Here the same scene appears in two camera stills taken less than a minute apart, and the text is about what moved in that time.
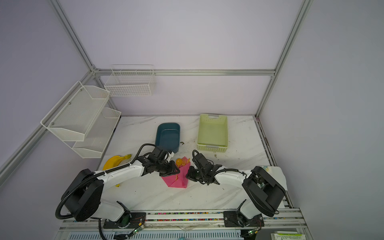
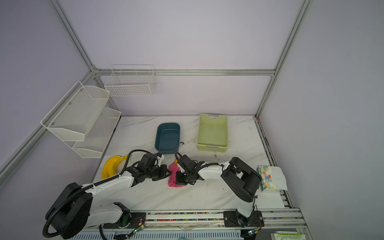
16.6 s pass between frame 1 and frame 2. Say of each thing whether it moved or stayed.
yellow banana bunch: stayed
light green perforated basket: stayed
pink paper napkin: stayed
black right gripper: moved
